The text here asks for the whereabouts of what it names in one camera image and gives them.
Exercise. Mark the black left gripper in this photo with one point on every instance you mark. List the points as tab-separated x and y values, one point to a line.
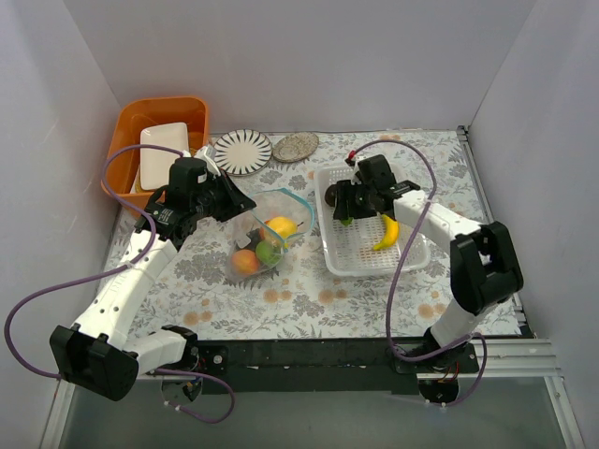
232	199

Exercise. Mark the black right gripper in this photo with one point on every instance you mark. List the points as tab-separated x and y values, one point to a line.
346	206

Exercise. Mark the dark purple toy mangosteen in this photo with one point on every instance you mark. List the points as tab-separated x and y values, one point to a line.
331	195

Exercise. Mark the clear zip top bag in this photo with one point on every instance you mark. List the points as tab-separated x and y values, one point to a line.
270	204

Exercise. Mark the yellow toy banana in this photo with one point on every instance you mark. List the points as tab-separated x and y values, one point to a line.
392	232

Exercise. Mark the wrinkled green fruit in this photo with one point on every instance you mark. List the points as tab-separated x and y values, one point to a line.
267	254

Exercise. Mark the yellow toy lemon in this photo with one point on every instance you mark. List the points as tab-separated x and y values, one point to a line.
284	226

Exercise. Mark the peach toy fruit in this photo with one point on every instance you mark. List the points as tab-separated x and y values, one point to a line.
244	262

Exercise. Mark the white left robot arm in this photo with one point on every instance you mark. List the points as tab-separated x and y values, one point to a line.
96	352

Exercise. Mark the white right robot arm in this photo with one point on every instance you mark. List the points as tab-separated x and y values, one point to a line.
484	268

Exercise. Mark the white plastic perforated basket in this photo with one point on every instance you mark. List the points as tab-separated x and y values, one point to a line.
348	249

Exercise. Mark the black white striped plate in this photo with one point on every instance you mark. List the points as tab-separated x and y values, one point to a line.
242	152

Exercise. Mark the speckled grey stone plate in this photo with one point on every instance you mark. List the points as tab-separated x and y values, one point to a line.
295	147

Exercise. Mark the white rectangular dish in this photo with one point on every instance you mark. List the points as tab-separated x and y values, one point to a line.
154	164

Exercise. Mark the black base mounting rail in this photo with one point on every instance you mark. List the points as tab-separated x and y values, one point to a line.
336	365

